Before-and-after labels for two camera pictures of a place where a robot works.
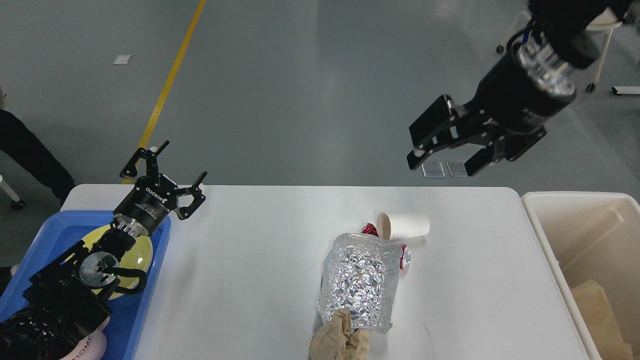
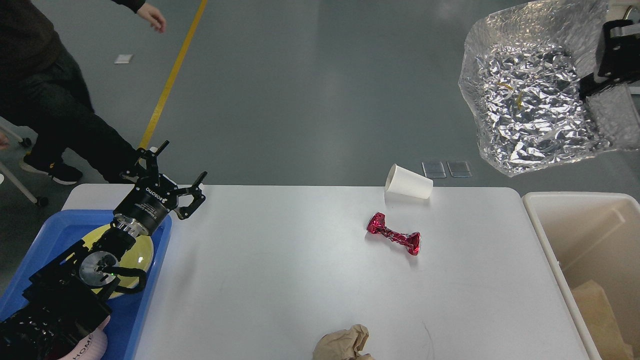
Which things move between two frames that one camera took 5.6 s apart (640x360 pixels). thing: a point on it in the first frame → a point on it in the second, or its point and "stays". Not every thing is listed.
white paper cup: [397, 226] → [401, 180]
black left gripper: [144, 207] stays
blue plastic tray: [123, 330] stays
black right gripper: [518, 97] → [618, 54]
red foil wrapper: [406, 256] → [376, 225]
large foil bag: [358, 274] → [525, 69]
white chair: [9, 190] → [20, 139]
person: [18, 139] → [42, 89]
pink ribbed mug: [92, 347] stays
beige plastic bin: [594, 236] stays
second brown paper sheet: [595, 311] stays
